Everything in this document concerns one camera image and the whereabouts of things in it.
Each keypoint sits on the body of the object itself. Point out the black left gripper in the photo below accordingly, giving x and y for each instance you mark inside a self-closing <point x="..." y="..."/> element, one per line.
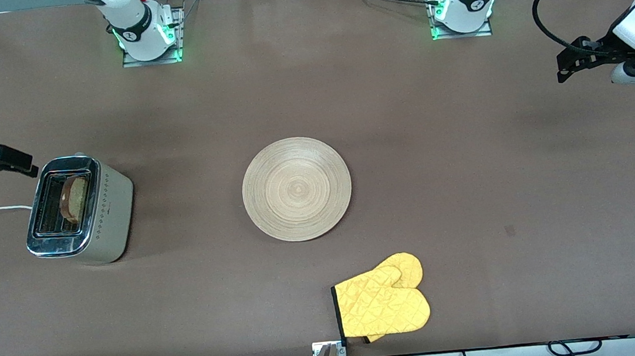
<point x="602" y="48"/>

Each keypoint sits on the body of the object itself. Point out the bread slice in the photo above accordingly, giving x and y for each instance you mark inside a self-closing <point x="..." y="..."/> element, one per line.
<point x="74" y="197"/>

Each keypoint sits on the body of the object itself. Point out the round wooden plate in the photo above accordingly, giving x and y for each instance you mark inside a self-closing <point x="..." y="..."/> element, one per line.
<point x="295" y="189"/>

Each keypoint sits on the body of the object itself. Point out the silver two-slot toaster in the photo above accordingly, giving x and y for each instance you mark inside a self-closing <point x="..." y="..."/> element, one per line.
<point x="112" y="217"/>

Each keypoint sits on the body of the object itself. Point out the yellow quilted oven mitt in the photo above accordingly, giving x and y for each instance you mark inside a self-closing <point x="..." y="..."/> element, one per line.
<point x="385" y="312"/>
<point x="406" y="266"/>

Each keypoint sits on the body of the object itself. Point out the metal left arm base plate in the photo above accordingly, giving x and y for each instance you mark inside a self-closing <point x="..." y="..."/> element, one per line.
<point x="462" y="35"/>

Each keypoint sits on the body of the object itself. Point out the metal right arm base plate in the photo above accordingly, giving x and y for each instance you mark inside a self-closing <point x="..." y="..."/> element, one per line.
<point x="180" y="27"/>

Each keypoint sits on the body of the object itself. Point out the metal table edge bracket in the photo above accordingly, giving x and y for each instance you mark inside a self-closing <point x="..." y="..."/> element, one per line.
<point x="319" y="350"/>

